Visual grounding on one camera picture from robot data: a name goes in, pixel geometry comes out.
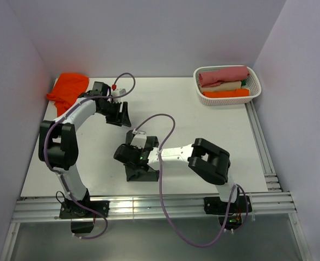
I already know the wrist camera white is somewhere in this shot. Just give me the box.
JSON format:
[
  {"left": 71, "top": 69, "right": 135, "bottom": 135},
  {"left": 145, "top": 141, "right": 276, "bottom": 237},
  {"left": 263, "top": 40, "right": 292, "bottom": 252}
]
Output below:
[
  {"left": 111, "top": 84, "right": 127, "bottom": 103},
  {"left": 130, "top": 129, "right": 147, "bottom": 149}
]

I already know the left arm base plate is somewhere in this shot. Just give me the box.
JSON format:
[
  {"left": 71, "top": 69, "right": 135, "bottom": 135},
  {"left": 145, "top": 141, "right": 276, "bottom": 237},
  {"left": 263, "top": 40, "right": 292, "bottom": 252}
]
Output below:
[{"left": 59, "top": 200, "right": 110, "bottom": 234}]

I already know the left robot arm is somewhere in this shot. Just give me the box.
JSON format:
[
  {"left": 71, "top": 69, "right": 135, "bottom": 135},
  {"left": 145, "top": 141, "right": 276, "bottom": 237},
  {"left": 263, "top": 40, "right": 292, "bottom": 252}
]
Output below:
[{"left": 39, "top": 82, "right": 131, "bottom": 218}]

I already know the dark grey t shirt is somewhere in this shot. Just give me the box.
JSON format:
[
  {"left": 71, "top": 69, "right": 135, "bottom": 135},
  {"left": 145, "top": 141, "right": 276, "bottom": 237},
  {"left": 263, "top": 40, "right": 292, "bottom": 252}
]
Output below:
[{"left": 124, "top": 136, "right": 159, "bottom": 182}]

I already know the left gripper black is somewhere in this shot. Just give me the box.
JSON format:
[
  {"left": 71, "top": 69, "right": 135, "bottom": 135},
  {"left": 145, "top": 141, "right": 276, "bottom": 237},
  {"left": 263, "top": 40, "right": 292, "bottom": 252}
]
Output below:
[{"left": 98, "top": 101, "right": 131, "bottom": 127}]

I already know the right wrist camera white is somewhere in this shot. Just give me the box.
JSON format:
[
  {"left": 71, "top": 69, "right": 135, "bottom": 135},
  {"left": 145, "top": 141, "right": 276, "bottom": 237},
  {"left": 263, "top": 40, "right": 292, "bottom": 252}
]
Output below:
[{"left": 130, "top": 129, "right": 147, "bottom": 149}]

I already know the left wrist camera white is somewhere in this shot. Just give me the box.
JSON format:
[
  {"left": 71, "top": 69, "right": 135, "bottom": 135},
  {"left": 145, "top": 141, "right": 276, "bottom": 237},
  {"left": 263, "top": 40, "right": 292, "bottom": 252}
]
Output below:
[{"left": 111, "top": 84, "right": 127, "bottom": 103}]

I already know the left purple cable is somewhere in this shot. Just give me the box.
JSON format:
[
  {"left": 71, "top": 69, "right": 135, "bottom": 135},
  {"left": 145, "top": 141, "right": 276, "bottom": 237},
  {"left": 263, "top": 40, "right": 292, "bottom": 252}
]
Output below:
[{"left": 43, "top": 72, "right": 136, "bottom": 240}]

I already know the rolled orange t shirt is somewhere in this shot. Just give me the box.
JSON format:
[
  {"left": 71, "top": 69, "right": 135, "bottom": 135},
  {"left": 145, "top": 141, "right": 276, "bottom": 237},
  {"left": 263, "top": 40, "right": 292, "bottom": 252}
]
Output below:
[{"left": 202, "top": 89, "right": 249, "bottom": 98}]

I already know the purple cable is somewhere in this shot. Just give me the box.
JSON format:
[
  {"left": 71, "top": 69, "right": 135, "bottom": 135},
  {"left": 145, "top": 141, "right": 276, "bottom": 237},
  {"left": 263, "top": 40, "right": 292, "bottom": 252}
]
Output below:
[
  {"left": 133, "top": 113, "right": 249, "bottom": 248},
  {"left": 43, "top": 72, "right": 136, "bottom": 240}
]

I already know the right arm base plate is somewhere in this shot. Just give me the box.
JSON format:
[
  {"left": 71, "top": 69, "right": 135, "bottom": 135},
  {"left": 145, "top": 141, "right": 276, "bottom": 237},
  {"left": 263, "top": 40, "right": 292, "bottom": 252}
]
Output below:
[{"left": 203, "top": 196, "right": 253, "bottom": 231}]

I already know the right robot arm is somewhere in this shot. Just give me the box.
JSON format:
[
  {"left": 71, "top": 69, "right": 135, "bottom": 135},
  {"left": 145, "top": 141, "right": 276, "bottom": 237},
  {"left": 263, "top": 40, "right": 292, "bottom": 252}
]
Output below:
[{"left": 114, "top": 136, "right": 253, "bottom": 215}]

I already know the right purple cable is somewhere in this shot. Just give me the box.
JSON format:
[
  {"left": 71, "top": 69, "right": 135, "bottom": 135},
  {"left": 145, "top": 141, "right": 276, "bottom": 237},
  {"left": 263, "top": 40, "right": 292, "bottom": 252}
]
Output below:
[{"left": 133, "top": 113, "right": 249, "bottom": 248}]

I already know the rolled beige t shirt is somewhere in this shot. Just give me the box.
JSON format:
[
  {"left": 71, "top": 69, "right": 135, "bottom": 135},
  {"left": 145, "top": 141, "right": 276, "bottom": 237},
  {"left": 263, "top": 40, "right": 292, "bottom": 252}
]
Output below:
[{"left": 198, "top": 81, "right": 241, "bottom": 93}]

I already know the rolled pink t shirt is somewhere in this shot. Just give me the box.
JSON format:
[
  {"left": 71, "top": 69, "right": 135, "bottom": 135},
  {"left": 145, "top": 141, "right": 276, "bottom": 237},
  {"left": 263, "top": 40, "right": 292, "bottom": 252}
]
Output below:
[{"left": 198, "top": 66, "right": 249, "bottom": 87}]

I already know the aluminium rail frame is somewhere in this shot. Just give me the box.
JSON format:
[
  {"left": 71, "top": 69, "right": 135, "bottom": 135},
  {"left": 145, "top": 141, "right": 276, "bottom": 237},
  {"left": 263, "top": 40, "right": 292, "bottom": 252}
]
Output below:
[{"left": 0, "top": 102, "right": 312, "bottom": 260}]

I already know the orange t shirt on table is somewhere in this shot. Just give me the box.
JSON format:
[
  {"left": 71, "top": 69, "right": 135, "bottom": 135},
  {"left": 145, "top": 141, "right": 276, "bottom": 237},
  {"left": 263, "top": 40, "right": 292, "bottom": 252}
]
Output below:
[{"left": 46, "top": 73, "right": 89, "bottom": 116}]

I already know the white plastic basket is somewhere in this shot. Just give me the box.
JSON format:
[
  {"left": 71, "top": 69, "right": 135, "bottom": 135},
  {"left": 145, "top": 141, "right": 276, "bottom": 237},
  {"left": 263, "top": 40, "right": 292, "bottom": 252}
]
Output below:
[{"left": 193, "top": 65, "right": 262, "bottom": 105}]

